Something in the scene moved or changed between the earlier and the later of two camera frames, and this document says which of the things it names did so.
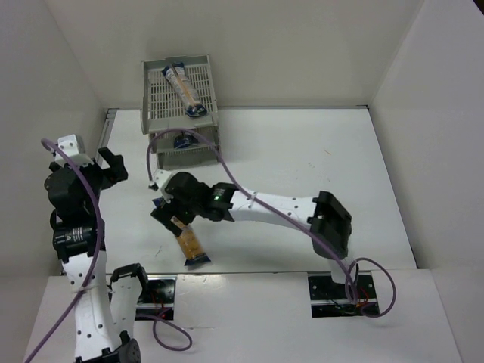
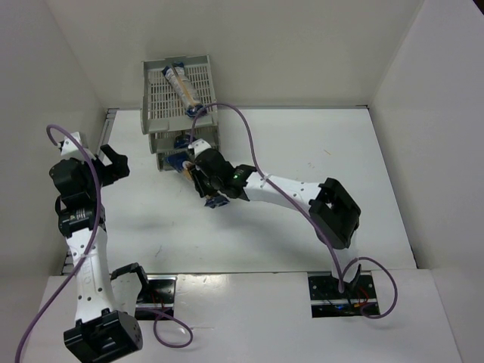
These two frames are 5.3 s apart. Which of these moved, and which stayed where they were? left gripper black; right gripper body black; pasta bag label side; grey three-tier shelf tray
Moved: right gripper body black
Stayed: grey three-tier shelf tray; pasta bag label side; left gripper black
